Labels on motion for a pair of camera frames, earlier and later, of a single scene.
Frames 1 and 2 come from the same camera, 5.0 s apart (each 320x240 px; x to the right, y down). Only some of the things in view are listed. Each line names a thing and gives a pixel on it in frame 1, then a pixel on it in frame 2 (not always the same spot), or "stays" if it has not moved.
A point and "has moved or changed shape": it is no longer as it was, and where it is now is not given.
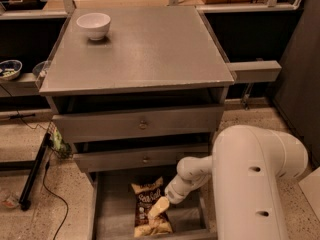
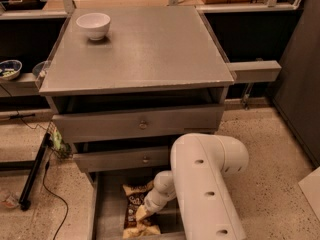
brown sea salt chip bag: [146, 195] has moved or changed shape
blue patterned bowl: [10, 69] stays
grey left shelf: [25, 84] stays
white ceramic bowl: [96, 25] stays
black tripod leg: [24, 202] stays
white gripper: [175, 192] to [154, 204]
